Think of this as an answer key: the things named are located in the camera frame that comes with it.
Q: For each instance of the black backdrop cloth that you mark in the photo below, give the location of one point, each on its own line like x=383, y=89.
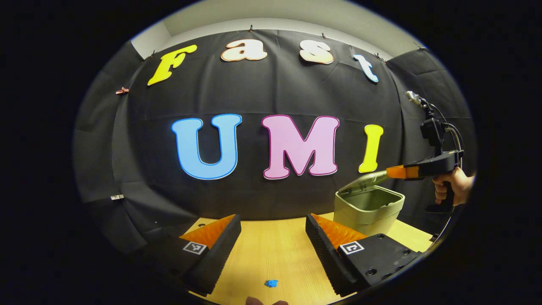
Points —
x=275, y=89

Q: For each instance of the copper cloth clip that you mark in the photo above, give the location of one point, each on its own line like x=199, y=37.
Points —
x=122, y=90

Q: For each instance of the wooden desktop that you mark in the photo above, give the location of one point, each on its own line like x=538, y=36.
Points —
x=275, y=254

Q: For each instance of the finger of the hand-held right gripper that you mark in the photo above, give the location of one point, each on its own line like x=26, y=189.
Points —
x=402, y=172

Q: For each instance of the small black block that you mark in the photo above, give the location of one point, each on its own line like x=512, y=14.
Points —
x=434, y=237

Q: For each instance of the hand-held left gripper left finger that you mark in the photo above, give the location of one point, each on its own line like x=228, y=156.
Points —
x=220, y=250

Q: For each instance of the blue paper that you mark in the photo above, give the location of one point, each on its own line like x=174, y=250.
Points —
x=271, y=283

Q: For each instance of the pale green desktop garbage bin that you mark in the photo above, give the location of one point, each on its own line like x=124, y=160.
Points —
x=364, y=212

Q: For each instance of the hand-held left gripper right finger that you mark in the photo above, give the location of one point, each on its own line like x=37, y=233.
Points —
x=322, y=250

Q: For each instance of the white cloth clip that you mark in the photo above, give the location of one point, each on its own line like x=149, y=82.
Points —
x=117, y=197

